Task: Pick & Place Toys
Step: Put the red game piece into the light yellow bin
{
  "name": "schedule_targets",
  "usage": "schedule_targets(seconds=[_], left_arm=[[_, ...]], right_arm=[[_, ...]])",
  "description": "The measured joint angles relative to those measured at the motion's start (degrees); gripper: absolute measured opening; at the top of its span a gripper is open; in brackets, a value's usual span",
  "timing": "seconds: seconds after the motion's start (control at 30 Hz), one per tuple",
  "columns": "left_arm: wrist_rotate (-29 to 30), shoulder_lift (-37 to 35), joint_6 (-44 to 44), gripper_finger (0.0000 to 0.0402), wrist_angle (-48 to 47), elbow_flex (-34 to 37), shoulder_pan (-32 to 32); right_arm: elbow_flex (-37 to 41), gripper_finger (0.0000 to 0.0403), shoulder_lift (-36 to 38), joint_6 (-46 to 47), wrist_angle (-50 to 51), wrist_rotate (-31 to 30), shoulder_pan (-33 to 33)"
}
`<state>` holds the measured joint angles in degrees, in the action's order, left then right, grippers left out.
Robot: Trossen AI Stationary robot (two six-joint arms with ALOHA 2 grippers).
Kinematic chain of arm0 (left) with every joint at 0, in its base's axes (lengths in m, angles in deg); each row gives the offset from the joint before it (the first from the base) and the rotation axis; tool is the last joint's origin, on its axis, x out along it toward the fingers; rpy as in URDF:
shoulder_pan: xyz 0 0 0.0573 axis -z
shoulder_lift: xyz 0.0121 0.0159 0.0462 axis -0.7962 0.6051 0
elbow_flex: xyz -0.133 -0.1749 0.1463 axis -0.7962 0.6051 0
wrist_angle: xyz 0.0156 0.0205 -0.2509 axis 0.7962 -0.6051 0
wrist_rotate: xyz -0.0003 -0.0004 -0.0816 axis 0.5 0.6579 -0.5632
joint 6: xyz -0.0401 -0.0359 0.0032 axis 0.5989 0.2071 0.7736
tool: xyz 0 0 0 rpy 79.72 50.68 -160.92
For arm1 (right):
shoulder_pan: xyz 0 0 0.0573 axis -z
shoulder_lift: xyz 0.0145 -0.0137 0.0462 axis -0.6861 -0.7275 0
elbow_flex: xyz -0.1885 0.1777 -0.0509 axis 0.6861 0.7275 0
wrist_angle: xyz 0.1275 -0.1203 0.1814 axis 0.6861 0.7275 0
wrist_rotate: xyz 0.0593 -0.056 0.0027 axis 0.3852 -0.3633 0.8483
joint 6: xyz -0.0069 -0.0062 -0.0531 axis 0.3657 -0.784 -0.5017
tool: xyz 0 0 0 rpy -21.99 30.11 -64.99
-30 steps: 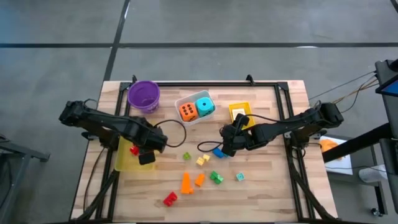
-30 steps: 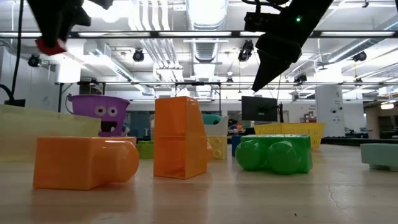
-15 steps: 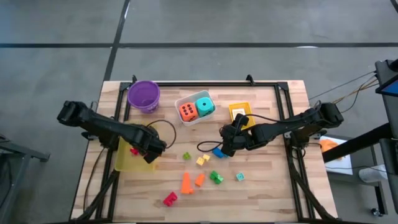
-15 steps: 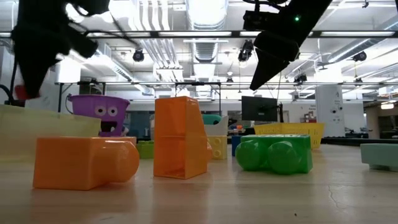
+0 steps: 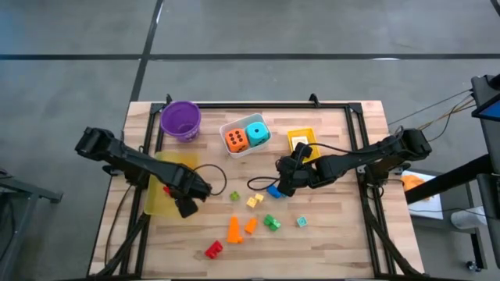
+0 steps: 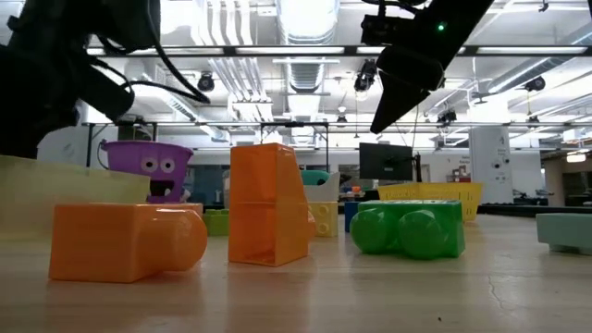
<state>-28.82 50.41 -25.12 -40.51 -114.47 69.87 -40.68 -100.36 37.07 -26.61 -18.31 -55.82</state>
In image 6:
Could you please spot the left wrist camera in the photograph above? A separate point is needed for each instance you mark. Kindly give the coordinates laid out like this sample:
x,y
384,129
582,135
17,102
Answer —
x,y
129,23

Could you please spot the black computer monitor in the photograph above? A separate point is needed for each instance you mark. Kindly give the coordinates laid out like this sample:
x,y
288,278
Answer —
x,y
386,162

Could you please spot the orange block with stud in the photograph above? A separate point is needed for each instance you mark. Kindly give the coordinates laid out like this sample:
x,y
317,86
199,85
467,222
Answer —
x,y
102,240

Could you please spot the white plastic bin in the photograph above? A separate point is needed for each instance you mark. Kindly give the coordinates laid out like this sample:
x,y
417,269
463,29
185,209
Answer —
x,y
328,192

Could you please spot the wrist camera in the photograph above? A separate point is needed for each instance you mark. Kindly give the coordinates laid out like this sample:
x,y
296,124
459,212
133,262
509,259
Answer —
x,y
129,23
384,30

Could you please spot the yellow plastic basket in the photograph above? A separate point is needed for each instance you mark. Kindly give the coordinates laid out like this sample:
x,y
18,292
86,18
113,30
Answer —
x,y
430,194

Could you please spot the teal foam die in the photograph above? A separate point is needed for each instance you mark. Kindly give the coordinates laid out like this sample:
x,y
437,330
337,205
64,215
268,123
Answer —
x,y
314,177

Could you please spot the silver air duct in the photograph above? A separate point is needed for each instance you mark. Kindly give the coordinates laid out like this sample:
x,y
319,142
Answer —
x,y
307,18

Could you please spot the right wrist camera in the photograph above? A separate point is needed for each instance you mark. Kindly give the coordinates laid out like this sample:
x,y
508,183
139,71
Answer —
x,y
384,30

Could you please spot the black ceiling spotlight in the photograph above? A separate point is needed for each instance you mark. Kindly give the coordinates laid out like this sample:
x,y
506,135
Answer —
x,y
205,83
535,84
366,76

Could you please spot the purple monster face bucket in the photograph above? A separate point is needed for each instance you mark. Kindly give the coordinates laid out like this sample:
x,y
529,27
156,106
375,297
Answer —
x,y
134,159

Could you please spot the pale yellow duplo brick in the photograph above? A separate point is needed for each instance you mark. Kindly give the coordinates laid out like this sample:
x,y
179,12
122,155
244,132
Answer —
x,y
324,219

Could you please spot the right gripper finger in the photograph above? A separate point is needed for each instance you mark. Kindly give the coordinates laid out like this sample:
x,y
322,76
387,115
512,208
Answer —
x,y
393,104

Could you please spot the yellow-green translucent tray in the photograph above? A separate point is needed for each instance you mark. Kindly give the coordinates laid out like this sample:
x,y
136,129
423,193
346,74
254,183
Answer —
x,y
69,194

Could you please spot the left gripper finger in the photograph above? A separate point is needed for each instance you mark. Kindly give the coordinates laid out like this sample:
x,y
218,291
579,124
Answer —
x,y
106,97

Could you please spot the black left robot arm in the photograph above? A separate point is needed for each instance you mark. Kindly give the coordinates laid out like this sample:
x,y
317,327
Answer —
x,y
51,23

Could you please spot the black table frame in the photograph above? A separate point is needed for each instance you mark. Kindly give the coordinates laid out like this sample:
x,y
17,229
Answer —
x,y
532,209

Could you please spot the orange tall block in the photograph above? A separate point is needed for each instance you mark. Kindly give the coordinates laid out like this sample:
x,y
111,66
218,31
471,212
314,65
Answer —
x,y
263,208

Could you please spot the mint green small block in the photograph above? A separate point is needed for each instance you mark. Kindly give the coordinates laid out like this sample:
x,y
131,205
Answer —
x,y
564,231

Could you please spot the black overhead rig bar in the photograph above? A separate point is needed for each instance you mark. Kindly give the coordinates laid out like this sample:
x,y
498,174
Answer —
x,y
287,51

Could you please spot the white column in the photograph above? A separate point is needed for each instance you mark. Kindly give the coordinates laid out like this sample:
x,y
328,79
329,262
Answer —
x,y
489,157

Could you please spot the lime green duplo brick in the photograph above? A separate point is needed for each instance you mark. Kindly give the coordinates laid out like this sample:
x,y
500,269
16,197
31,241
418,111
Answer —
x,y
217,223

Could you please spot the green two-stud block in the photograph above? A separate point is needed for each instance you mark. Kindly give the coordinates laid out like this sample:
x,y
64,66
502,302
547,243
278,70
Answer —
x,y
416,231

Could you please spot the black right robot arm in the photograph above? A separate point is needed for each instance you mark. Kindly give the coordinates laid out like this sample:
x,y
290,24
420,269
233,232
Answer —
x,y
462,18

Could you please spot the blue toy block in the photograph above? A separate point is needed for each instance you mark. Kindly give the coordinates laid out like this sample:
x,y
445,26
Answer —
x,y
351,217

